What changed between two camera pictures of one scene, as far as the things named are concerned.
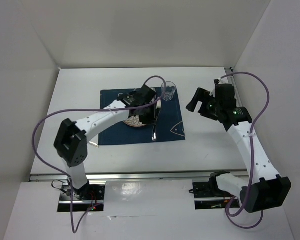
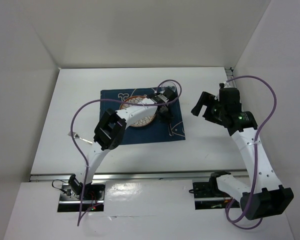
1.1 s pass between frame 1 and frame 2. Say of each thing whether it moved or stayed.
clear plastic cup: stayed
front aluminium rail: stayed
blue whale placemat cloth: stayed
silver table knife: moved
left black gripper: moved
